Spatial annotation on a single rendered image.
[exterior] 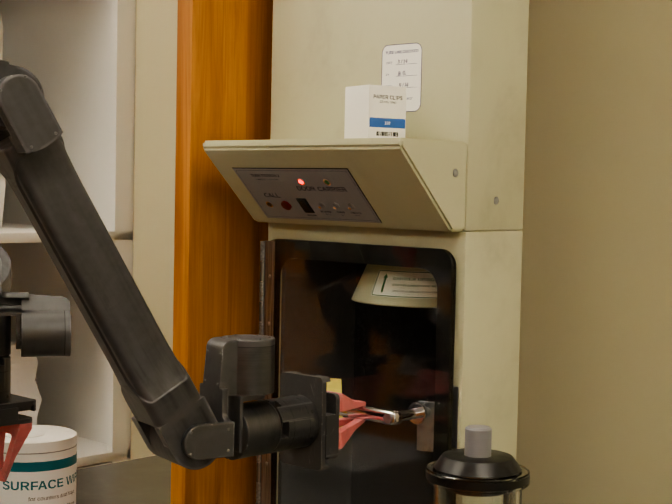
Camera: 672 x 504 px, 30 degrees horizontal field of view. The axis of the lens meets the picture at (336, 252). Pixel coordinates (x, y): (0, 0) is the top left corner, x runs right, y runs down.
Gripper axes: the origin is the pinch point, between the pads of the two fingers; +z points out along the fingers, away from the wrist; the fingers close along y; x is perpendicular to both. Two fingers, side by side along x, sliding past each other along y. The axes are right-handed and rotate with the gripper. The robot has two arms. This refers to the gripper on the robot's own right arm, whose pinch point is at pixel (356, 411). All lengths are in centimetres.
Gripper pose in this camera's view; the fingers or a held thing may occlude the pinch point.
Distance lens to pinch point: 145.4
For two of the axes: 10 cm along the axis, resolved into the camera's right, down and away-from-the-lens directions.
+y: 0.2, -10.0, -0.4
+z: 6.9, -0.2, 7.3
